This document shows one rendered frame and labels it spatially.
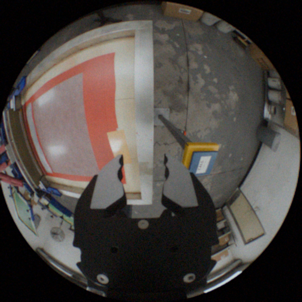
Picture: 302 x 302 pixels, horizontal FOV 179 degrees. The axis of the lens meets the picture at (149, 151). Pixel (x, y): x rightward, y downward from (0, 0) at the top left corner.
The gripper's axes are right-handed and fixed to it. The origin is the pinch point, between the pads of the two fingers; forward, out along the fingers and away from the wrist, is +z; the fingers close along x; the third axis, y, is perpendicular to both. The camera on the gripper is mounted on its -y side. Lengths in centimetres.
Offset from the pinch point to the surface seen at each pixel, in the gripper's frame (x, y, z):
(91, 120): -14.0, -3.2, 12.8
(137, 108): -1.1, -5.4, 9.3
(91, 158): -17.1, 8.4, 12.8
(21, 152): -56, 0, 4
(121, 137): -6.0, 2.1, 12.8
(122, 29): -4.5, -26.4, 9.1
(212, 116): 96, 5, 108
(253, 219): 316, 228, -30
